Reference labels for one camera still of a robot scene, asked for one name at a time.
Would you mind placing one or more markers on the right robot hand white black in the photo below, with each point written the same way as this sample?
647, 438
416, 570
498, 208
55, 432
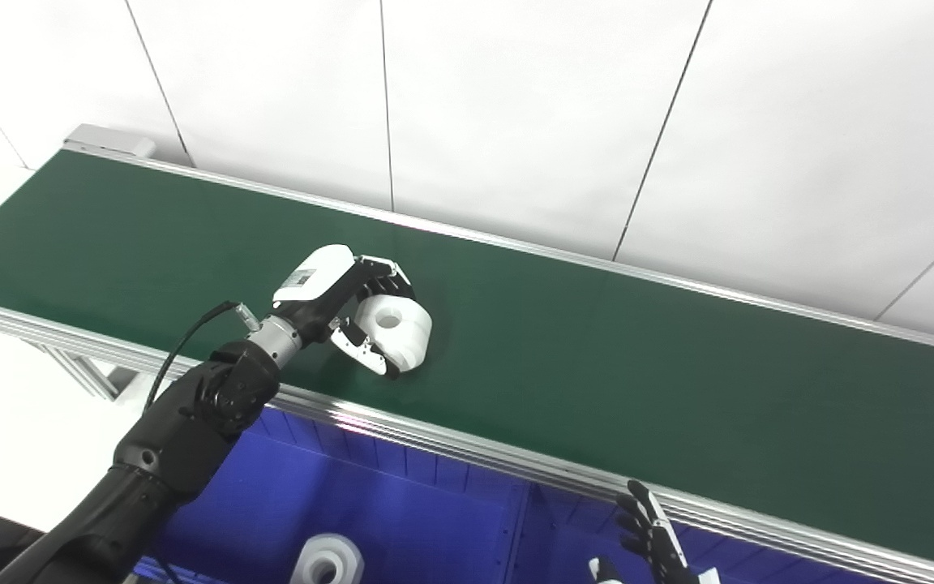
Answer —
657, 543

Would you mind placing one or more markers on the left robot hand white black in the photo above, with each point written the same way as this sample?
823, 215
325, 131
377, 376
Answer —
317, 284

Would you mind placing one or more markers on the white round plastic part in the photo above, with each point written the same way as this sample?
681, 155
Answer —
404, 334
325, 561

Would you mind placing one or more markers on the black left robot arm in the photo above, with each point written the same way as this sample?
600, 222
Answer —
191, 422

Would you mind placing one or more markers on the blue plastic bin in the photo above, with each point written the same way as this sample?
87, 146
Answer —
580, 535
337, 495

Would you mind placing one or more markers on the aluminium conveyor support leg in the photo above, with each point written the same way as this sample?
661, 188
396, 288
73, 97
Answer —
82, 369

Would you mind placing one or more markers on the grey conveyor end cap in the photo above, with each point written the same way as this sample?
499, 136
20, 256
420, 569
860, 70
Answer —
110, 142

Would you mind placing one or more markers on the green conveyor belt aluminium frame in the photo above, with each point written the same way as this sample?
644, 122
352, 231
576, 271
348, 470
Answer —
597, 357

